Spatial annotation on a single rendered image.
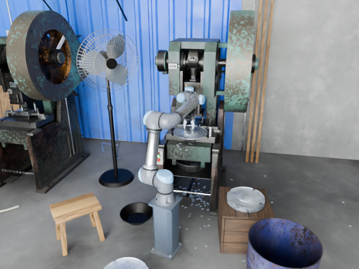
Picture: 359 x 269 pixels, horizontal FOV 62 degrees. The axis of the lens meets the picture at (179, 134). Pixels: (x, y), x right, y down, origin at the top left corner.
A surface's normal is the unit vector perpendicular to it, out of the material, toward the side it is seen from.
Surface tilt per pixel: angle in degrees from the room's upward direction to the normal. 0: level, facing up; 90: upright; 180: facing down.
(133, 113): 90
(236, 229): 90
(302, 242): 88
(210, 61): 90
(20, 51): 77
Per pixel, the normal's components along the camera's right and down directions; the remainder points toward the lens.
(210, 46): -0.14, -0.39
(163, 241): -0.47, 0.33
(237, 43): -0.17, -0.11
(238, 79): -0.19, 0.49
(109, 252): 0.00, -0.92
